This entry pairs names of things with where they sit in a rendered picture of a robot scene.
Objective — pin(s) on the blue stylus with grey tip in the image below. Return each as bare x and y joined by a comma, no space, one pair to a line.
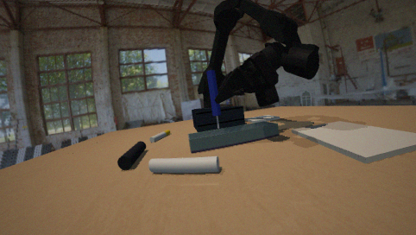
212,83

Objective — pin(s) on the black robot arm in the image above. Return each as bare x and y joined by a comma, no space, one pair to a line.
296,58

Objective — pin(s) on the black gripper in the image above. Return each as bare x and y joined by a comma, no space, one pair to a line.
245,78

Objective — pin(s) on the black cylinder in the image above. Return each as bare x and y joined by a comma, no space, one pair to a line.
127,160

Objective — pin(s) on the grey keyboard with white letter keys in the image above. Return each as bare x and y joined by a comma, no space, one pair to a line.
226,137

